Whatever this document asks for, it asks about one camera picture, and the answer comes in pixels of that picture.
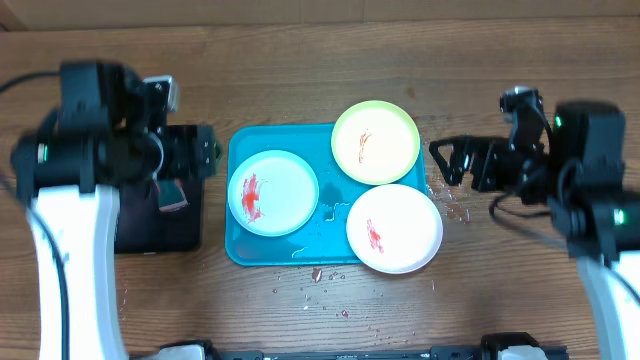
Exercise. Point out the pink and green sponge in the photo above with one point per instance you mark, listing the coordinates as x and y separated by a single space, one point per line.
171 196

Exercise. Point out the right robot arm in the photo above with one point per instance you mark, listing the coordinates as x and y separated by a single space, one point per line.
572 168

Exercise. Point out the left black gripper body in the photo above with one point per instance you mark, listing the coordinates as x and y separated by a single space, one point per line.
177 161

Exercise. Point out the light blue plate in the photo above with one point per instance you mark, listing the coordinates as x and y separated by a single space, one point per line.
273 193

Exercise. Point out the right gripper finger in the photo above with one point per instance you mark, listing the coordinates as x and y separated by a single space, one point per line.
453 170
460 147

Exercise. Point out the yellow-green plate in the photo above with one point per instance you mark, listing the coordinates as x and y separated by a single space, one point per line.
375 142

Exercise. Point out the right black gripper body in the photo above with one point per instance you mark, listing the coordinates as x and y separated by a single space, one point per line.
527 173

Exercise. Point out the black tray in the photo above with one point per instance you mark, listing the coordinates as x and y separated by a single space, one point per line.
142 227

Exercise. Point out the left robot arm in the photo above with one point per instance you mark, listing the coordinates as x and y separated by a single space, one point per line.
106 174

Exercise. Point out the white plate with red stain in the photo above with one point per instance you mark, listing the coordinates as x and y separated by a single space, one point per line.
394 229

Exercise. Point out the teal plastic tray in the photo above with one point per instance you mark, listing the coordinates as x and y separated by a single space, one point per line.
323 239

